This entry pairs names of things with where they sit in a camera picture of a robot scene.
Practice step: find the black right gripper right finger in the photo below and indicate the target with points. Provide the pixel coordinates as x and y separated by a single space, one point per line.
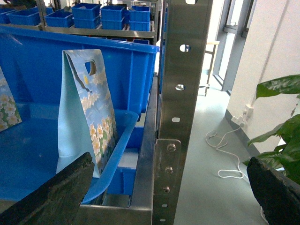
278 195

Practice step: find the green potted plant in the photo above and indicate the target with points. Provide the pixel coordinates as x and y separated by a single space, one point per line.
287 155

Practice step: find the white power strip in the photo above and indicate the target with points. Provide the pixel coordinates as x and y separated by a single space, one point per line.
243 119

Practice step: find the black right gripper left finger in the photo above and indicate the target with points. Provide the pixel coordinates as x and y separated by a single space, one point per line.
57 201

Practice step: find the large blue plastic bin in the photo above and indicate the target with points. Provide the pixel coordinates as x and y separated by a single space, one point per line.
31 62

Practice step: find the steel rack upright post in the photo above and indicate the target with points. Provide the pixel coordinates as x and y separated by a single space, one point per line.
183 47

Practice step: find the blue plastic tray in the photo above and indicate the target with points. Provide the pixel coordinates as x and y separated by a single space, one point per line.
29 154

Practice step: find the flower gift bag with handle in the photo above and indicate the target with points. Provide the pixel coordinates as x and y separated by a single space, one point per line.
86 120

